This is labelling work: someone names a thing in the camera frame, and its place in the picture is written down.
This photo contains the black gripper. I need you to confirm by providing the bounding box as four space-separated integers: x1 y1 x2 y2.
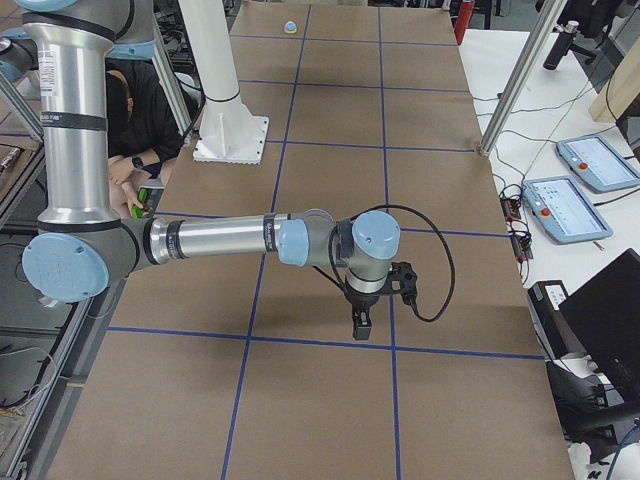
344 261 418 341

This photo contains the seated person in black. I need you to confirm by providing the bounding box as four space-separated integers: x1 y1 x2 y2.
102 57 182 221

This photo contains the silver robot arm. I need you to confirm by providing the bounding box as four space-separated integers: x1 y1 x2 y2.
22 1 417 340

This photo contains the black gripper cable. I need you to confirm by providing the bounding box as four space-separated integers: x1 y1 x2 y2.
312 204 457 322

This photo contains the small electronics board with wires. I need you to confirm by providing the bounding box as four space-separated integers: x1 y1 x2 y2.
498 183 533 264

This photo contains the red bottle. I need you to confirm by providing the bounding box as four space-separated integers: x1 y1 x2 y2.
454 0 475 45

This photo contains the far teach pendant tablet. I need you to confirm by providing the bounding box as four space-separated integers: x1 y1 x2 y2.
556 135 639 193

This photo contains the aluminium frame post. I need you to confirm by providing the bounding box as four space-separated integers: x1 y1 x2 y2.
477 0 566 157

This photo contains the black water bottle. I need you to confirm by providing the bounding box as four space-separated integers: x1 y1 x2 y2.
543 20 579 70

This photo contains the teach pendant tablet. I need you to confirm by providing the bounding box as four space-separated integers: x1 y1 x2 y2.
556 135 639 193
522 176 613 244

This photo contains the black box with white label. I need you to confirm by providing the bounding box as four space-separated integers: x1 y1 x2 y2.
527 280 586 360

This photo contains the black laptop computer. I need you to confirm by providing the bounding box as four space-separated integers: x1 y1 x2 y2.
560 248 639 401

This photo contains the near teach pendant tablet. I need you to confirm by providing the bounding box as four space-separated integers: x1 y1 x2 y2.
522 176 613 244

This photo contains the brown paper table cover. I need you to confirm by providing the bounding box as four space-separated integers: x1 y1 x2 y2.
48 2 573 479

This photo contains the light blue call bell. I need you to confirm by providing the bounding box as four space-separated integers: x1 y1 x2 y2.
283 20 298 35

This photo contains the white central pedestal column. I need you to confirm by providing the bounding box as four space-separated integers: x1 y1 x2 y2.
179 0 269 164

